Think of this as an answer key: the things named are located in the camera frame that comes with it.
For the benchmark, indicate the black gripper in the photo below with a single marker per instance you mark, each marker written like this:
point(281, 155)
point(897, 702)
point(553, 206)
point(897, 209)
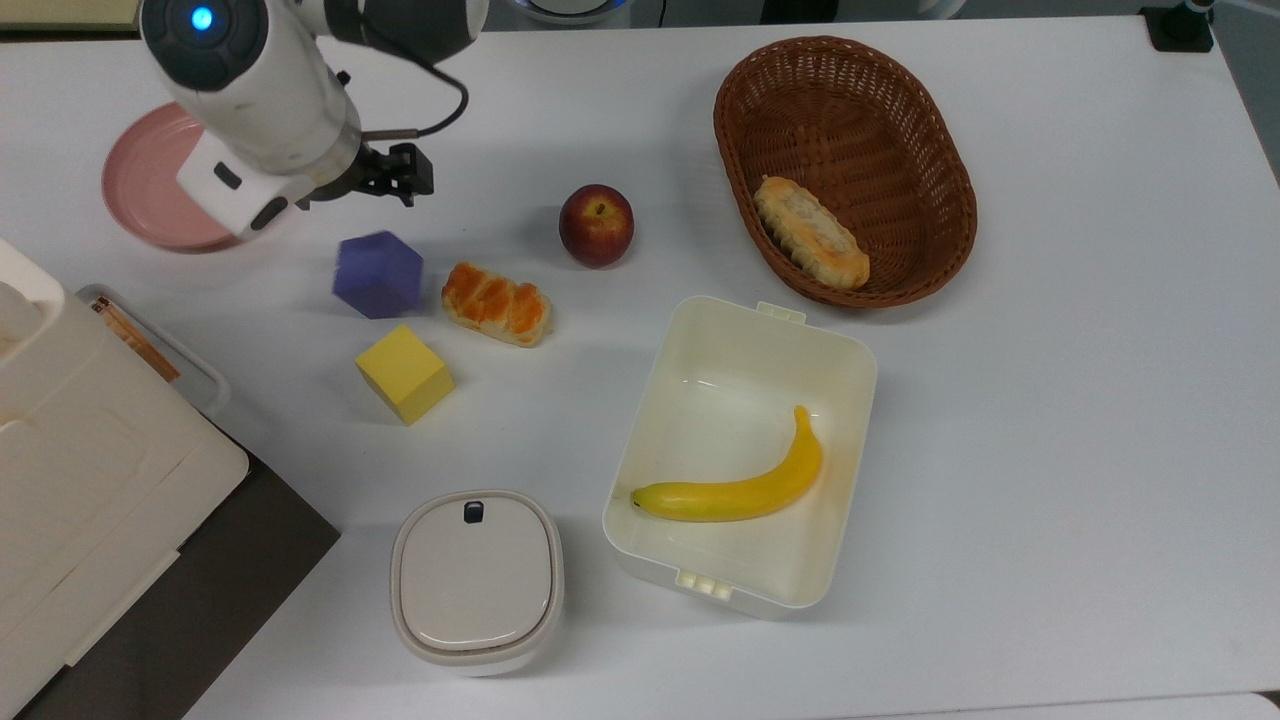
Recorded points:
point(355, 180)

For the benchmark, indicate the purple cube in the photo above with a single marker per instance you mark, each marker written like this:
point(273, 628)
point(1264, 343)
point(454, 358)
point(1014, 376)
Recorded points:
point(378, 275)

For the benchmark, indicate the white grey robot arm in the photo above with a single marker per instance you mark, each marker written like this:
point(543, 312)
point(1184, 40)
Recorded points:
point(260, 90)

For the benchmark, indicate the yellow cube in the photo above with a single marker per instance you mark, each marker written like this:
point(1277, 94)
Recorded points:
point(403, 375)

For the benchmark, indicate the bread with orange topping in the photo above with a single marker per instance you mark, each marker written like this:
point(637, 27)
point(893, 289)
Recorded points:
point(497, 303)

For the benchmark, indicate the red apple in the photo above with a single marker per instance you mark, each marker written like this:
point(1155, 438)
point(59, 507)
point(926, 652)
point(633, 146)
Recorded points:
point(596, 226)

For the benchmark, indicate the pink plate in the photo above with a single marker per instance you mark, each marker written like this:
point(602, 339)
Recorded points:
point(145, 190)

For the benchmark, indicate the open white plastic box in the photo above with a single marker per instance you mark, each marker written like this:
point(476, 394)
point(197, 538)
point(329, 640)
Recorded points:
point(740, 360)

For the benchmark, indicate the plain bread roll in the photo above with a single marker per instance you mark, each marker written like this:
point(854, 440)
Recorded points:
point(812, 235)

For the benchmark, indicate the small white lidded bin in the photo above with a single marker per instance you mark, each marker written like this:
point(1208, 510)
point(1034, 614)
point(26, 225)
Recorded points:
point(476, 585)

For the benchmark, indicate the cream plastic cabinet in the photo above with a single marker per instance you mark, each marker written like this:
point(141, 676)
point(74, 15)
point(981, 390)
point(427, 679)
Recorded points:
point(90, 480)

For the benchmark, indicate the dark brown wooden box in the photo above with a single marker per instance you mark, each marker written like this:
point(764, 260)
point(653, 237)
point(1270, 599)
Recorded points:
point(230, 590)

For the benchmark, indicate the yellow banana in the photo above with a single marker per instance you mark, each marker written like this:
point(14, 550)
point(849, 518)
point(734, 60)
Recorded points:
point(740, 495)

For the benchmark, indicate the brown wicker basket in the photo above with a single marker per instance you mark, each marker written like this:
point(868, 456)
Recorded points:
point(900, 140)

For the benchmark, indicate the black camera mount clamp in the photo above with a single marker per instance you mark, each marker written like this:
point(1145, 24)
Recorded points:
point(1180, 25)

